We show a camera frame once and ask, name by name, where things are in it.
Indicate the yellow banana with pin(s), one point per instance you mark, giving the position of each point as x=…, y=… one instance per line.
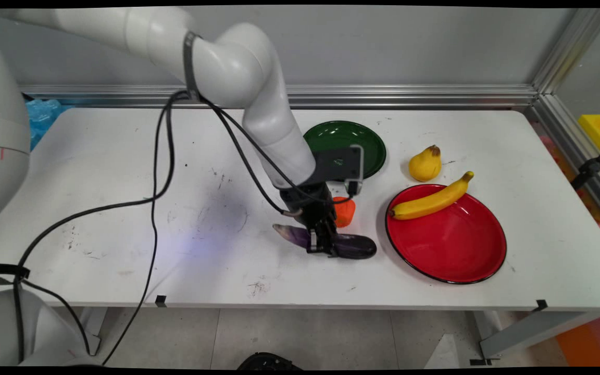
x=430, y=202

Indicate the black clamp stand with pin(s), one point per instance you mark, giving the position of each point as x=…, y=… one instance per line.
x=591, y=166

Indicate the slanted aluminium frame rail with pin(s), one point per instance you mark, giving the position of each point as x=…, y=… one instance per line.
x=565, y=67

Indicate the purple eggplant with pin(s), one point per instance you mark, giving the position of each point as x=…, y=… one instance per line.
x=354, y=246

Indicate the small black table clip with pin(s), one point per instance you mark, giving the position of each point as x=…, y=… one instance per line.
x=541, y=305
x=161, y=301

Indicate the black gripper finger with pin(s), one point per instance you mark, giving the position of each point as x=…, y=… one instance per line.
x=331, y=239
x=314, y=240

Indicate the dark green round plate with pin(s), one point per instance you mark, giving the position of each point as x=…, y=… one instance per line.
x=347, y=136

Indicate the small orange toy vegetable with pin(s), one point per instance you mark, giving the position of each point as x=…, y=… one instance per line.
x=346, y=211

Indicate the white table leg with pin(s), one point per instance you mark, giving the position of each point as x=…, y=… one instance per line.
x=91, y=328

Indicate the orange box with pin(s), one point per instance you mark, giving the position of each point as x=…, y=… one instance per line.
x=591, y=341

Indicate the red round plate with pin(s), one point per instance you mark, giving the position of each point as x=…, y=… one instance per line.
x=451, y=239

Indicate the black round floor object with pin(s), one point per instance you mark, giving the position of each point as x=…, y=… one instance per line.
x=269, y=361

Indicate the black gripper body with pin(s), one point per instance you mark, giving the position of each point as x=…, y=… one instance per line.
x=308, y=205

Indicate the grey metal table leg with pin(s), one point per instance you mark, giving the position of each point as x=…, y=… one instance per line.
x=529, y=330

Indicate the horizontal aluminium frame rail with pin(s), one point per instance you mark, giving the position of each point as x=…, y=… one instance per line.
x=409, y=96

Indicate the blue plastic wrap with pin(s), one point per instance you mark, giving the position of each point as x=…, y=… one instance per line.
x=45, y=117

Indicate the yellow pear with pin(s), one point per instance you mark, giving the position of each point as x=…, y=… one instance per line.
x=425, y=165

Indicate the black grey wrist camera box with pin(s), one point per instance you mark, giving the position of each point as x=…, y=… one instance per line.
x=339, y=164

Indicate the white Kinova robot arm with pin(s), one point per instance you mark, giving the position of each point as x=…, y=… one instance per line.
x=237, y=62

